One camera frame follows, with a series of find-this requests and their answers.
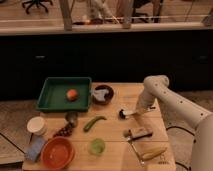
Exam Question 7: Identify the small green cup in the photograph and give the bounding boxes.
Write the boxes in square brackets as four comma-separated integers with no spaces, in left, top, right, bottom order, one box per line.
[88,138,105,156]

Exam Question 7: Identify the black cable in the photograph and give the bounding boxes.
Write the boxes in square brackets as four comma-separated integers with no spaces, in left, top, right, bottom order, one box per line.
[165,125,198,138]

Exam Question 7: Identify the dark grape bunch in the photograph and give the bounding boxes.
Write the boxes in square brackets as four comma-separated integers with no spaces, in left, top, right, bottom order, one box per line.
[54,123,73,137]

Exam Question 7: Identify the grey crumpled cloth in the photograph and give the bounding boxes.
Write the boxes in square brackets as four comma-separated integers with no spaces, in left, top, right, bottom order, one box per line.
[93,89,108,102]

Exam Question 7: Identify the red bowl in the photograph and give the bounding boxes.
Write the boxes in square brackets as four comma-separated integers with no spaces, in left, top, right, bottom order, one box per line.
[40,136,75,170]

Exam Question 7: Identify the blue sponge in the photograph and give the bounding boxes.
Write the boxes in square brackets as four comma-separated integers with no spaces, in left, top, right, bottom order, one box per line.
[25,137,45,162]

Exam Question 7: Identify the white paper cup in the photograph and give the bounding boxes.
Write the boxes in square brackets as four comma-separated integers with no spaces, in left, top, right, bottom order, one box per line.
[27,116,47,136]

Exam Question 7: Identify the orange ball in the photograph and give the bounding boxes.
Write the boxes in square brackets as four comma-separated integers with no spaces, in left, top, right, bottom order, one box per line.
[66,89,78,101]

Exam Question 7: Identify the white handled dish brush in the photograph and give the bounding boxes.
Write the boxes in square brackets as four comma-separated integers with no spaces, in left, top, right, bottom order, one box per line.
[118,105,156,120]

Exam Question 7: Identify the green plastic tray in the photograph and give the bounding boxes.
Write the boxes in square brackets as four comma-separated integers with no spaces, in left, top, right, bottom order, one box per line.
[37,77,92,112]

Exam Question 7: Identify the green cucumber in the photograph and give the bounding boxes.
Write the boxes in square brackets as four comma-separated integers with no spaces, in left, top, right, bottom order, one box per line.
[83,116,107,132]

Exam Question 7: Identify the brown wooden block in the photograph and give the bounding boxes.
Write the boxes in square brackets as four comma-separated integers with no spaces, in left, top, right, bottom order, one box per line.
[130,127,153,140]

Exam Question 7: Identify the black office chair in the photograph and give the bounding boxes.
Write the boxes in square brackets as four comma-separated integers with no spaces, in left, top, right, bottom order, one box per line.
[22,0,53,14]

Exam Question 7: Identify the dark brown bowl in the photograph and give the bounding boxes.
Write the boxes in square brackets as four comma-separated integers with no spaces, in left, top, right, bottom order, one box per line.
[92,85,114,105]

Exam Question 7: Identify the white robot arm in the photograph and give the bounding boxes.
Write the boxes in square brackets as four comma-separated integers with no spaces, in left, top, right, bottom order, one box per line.
[136,75,213,171]

